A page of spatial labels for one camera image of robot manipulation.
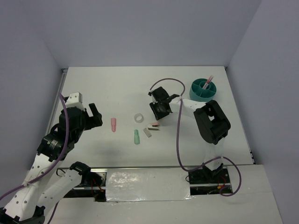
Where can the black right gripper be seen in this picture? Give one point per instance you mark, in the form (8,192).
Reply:
(158,115)

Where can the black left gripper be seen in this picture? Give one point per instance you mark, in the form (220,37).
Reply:
(96,120)

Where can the pink translucent pen cap tube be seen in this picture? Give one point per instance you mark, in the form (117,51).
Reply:
(113,124)

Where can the clear tape roll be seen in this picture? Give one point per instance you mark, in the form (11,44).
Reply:
(138,118)

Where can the grey eraser block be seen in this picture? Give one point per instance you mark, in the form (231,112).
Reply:
(147,132)

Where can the pink pen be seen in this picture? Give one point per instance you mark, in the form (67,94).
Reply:
(211,77)

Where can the thin purple pen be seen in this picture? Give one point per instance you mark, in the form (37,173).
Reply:
(206,84)

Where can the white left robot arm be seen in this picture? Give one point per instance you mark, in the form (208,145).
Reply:
(33,200)

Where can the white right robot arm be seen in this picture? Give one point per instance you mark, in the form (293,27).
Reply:
(212,123)

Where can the pink white stapler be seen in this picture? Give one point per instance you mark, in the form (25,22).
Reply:
(153,126)

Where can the green glue stick tube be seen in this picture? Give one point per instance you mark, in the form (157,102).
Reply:
(136,137)

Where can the teal round divided container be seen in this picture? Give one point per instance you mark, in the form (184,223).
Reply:
(197,93)

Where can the silver foil cover plate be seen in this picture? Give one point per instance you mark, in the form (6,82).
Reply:
(147,184)

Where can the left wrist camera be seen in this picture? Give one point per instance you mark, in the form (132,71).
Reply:
(75,100)

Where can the aluminium table edge rail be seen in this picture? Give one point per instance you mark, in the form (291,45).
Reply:
(56,102)

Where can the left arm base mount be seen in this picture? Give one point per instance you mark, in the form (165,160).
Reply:
(93,184)

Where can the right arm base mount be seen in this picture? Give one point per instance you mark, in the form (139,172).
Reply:
(206,182)

